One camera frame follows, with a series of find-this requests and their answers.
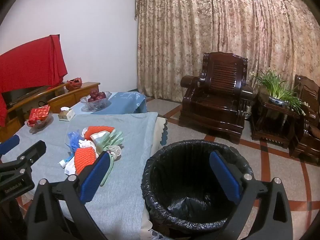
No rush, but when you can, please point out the red packet with white label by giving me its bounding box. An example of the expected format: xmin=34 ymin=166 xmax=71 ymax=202
xmin=26 ymin=120 xmax=48 ymax=128

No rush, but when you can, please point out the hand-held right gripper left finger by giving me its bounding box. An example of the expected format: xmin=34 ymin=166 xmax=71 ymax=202
xmin=24 ymin=152 xmax=111 ymax=240

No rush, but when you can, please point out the red plastic bag with holes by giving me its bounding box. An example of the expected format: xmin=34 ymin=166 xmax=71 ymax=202
xmin=66 ymin=77 xmax=83 ymax=90

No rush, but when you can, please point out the beige floral curtain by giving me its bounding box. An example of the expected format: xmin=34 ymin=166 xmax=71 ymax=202
xmin=135 ymin=0 xmax=320 ymax=110

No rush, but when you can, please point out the potted green plant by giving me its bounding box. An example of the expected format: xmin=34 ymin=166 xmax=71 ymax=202
xmin=250 ymin=67 xmax=310 ymax=115

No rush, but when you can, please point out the dark wooden side table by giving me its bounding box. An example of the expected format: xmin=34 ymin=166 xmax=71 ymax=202
xmin=251 ymin=94 xmax=300 ymax=148

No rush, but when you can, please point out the black television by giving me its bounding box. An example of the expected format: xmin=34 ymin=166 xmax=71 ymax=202
xmin=1 ymin=86 xmax=48 ymax=108

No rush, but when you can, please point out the light blue tablecloth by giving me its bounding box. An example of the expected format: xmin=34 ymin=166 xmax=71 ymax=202
xmin=71 ymin=92 xmax=147 ymax=115

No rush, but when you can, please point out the red patterned snack packet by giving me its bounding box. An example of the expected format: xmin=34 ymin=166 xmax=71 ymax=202
xmin=28 ymin=105 xmax=51 ymax=124

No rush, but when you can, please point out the cream scalloped table cover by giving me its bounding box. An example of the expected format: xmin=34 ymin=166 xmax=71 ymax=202
xmin=140 ymin=116 xmax=168 ymax=240

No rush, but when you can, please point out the white crumpled tissue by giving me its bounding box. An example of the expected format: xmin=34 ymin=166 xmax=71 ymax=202
xmin=79 ymin=140 xmax=97 ymax=152

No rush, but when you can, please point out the red cloth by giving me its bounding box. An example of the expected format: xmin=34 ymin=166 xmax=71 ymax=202
xmin=0 ymin=34 xmax=68 ymax=128

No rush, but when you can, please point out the glass fruit bowl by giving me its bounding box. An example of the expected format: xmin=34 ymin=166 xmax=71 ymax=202
xmin=80 ymin=91 xmax=112 ymax=112

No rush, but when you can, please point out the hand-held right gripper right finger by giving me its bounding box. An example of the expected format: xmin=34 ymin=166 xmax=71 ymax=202
xmin=209 ymin=150 xmax=293 ymax=240

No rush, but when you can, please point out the dark wooden armchair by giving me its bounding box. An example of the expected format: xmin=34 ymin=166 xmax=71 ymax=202
xmin=179 ymin=52 xmax=253 ymax=144
xmin=289 ymin=74 xmax=320 ymax=165

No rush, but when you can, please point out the green rubber glove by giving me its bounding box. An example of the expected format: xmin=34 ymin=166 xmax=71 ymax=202
xmin=95 ymin=129 xmax=125 ymax=153
xmin=100 ymin=145 xmax=122 ymax=187

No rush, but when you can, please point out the tissue pack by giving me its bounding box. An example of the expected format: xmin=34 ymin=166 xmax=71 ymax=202
xmin=58 ymin=107 xmax=75 ymax=122

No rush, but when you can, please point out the blue plastic bag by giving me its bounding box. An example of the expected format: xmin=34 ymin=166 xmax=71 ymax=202
xmin=65 ymin=131 xmax=84 ymax=153

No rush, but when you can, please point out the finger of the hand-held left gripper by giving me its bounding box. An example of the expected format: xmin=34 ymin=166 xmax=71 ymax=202
xmin=0 ymin=140 xmax=47 ymax=180
xmin=0 ymin=134 xmax=20 ymax=155

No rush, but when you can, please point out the shallow glass dish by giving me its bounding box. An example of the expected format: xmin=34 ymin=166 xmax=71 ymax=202
xmin=25 ymin=117 xmax=53 ymax=131

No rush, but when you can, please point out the trash bin with black bag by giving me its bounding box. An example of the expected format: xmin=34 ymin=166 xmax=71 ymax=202
xmin=141 ymin=140 xmax=254 ymax=233

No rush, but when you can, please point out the blue squeeze tube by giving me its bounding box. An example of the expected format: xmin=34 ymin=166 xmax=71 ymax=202
xmin=59 ymin=154 xmax=75 ymax=168

